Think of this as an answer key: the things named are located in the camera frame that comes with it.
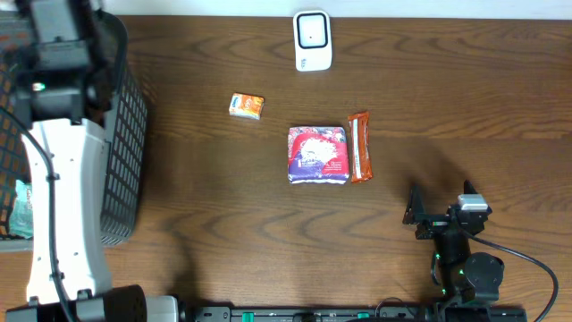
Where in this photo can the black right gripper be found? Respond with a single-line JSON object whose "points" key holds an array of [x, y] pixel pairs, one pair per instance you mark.
{"points": [[416, 214]]}

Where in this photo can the red snack bar wrapper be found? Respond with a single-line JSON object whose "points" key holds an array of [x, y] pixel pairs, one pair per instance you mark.
{"points": [[361, 161]]}

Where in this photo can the red purple snack pack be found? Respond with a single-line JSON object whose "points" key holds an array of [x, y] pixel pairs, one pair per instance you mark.
{"points": [[317, 155]]}

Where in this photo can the small orange box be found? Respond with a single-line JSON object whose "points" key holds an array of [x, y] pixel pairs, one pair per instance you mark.
{"points": [[246, 106]]}

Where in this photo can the teal wet wipes pack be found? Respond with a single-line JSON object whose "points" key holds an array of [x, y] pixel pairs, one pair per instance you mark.
{"points": [[21, 218]]}

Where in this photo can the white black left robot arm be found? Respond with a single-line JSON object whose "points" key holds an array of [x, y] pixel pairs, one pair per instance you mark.
{"points": [[83, 122]]}

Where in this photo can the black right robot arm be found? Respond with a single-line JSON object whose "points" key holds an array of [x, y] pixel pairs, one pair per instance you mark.
{"points": [[467, 277]]}

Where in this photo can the grey plastic mesh basket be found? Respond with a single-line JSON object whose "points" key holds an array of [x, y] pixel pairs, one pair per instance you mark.
{"points": [[125, 130]]}

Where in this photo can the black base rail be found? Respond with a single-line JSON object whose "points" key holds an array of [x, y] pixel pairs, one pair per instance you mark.
{"points": [[388, 312]]}

